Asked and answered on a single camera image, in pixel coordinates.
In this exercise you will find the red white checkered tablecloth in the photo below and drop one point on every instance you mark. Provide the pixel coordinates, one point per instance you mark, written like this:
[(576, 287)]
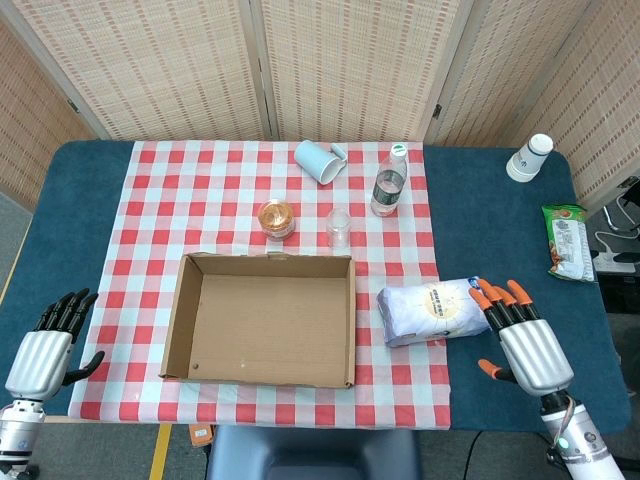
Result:
[(150, 250)]

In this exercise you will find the brown cardboard box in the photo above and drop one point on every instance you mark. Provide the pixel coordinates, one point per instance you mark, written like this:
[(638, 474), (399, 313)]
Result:
[(262, 320)]

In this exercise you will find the white paper cup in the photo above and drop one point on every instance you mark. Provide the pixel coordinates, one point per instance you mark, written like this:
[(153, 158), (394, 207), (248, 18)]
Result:
[(529, 157)]

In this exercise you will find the orange box on floor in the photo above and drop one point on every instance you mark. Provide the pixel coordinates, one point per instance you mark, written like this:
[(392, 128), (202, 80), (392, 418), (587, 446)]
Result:
[(201, 434)]

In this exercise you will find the white snack bag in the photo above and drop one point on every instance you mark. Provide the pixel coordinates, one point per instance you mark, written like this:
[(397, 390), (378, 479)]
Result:
[(432, 312)]

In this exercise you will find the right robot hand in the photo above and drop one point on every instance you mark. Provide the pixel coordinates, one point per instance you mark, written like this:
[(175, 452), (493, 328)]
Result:
[(535, 350)]

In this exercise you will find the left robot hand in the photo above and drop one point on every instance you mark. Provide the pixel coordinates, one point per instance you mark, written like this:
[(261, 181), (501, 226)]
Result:
[(41, 350)]

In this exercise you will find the orange lidded jar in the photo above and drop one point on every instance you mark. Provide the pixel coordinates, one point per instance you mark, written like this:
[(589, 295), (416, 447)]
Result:
[(275, 218)]

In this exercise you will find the clear plastic cup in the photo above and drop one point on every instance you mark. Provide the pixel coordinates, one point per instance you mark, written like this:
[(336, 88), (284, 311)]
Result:
[(338, 227)]

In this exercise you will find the green snack bag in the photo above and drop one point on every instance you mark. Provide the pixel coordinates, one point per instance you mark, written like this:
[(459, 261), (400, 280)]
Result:
[(567, 242)]

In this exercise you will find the clear plastic water bottle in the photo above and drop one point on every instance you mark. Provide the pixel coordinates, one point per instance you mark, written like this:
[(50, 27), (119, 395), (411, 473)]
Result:
[(389, 182)]

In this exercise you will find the dark blue chair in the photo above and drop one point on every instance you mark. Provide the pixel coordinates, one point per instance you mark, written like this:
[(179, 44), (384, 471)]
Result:
[(312, 452)]

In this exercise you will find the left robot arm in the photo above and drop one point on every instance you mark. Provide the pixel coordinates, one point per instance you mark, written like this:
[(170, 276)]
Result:
[(15, 440)]

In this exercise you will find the white mug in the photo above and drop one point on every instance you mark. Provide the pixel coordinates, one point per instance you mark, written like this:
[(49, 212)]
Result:
[(321, 160)]

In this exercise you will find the bamboo folding screen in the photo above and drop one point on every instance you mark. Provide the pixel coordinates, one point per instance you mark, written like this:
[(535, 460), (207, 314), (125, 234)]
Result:
[(320, 65)]

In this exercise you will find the blue table cover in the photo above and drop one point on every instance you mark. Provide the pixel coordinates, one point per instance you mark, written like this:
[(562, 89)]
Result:
[(520, 240)]

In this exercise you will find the white power strip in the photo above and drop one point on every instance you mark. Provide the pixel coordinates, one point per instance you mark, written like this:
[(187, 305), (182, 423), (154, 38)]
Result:
[(612, 261)]

